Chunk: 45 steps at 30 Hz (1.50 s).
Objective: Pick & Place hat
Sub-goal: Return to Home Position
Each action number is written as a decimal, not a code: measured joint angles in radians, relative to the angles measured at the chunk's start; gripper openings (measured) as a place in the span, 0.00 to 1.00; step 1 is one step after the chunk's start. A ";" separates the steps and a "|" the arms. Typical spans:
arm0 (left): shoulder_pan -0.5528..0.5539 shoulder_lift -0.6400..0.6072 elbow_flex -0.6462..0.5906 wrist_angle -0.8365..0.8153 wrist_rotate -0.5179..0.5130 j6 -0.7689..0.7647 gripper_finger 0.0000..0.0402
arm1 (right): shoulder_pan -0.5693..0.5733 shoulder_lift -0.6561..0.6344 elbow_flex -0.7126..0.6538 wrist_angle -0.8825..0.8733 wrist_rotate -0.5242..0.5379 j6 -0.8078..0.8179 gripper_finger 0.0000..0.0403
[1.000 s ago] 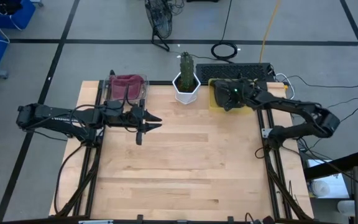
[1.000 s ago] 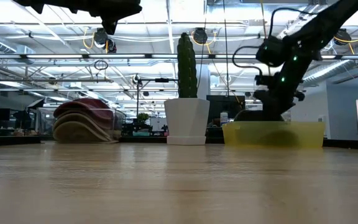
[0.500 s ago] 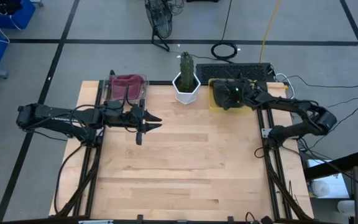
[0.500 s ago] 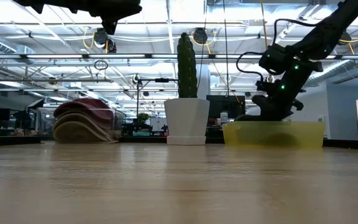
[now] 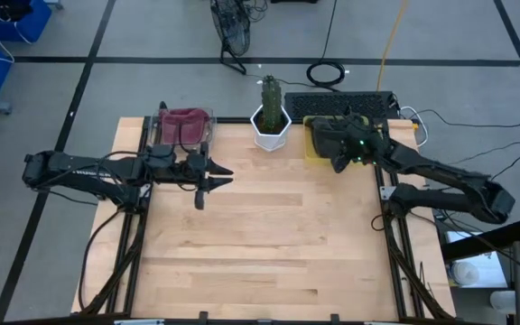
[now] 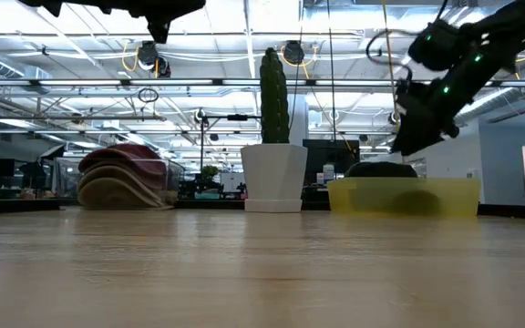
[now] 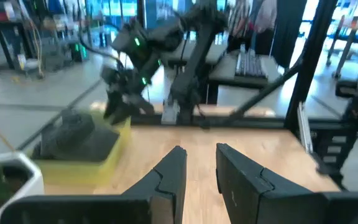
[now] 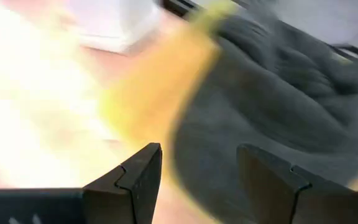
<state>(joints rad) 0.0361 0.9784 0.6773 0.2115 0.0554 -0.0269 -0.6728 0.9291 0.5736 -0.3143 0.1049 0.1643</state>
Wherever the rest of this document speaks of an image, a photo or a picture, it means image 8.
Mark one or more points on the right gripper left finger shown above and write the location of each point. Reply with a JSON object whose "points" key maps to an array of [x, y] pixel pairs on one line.
{"points": [[135, 193]]}

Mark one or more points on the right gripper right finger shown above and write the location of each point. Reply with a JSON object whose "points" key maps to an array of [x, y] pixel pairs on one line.
{"points": [[266, 193]]}

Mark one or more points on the dark grey baseball cap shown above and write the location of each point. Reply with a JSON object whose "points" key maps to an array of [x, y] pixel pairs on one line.
{"points": [[259, 109]]}

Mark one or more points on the white hexagonal plant pot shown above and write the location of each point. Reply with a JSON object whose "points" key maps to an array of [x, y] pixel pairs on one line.
{"points": [[120, 25]]}

